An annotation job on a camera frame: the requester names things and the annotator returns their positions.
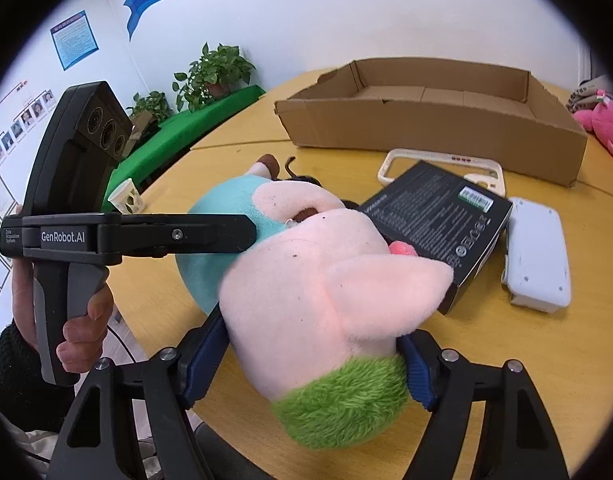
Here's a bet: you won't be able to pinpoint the pink pig plush toy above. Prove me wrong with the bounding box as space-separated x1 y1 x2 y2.
175 155 455 450

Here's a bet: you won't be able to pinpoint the white plastic handheld device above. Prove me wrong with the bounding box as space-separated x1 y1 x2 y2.
500 196 572 314

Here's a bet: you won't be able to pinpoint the blue framed wall notice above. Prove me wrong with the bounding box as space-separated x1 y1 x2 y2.
50 10 98 71

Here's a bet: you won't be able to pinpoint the black cardboard product box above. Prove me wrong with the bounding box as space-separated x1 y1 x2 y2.
356 160 514 317

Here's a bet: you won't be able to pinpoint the white phone case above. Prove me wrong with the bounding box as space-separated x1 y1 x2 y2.
377 148 507 198

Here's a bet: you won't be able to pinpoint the black sunglasses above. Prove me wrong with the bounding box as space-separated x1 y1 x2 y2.
284 156 359 211

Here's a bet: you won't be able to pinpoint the large potted green plant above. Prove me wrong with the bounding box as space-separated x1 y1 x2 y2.
172 42 257 111

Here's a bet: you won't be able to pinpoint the green covered bench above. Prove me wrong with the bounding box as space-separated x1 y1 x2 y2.
101 84 267 211

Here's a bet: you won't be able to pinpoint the person's left forearm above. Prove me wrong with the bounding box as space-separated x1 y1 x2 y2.
0 322 90 441

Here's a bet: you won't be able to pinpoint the beige printed cloth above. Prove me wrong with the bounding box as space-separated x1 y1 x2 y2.
566 74 613 116

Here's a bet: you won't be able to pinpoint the printed paper cup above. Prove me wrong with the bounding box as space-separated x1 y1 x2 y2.
108 178 145 214

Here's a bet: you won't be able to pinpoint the person's left hand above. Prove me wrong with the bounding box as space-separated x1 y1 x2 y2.
10 205 115 375

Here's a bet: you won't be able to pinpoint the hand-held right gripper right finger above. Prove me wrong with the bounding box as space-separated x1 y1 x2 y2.
396 332 572 480

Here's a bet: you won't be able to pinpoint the small potted green plant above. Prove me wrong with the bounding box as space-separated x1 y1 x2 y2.
126 91 172 131

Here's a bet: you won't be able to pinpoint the brown cardboard box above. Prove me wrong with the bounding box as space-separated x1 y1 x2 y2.
274 58 588 188

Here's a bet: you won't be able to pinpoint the row of wall portrait photos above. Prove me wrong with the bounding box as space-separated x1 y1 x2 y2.
0 80 57 176

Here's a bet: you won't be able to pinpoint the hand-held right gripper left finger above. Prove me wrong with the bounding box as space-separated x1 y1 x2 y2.
46 310 232 480

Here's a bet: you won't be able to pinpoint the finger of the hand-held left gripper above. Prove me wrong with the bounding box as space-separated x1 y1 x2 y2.
120 213 258 264

